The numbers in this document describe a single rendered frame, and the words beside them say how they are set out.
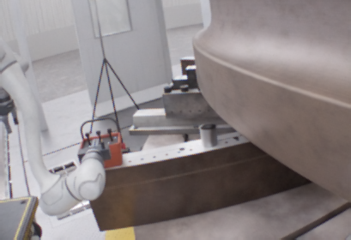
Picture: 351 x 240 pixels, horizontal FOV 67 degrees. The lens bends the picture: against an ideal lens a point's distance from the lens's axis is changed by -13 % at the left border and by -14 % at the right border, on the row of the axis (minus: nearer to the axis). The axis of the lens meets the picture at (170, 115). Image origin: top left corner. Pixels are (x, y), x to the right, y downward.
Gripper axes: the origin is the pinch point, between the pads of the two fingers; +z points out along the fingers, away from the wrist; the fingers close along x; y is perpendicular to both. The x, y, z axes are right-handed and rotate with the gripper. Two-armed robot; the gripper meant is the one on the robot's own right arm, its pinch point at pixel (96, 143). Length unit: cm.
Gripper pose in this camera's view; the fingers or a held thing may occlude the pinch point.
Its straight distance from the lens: 133.4
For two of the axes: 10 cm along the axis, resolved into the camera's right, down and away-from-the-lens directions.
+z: -1.5, -3.4, 9.3
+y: -1.4, -9.2, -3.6
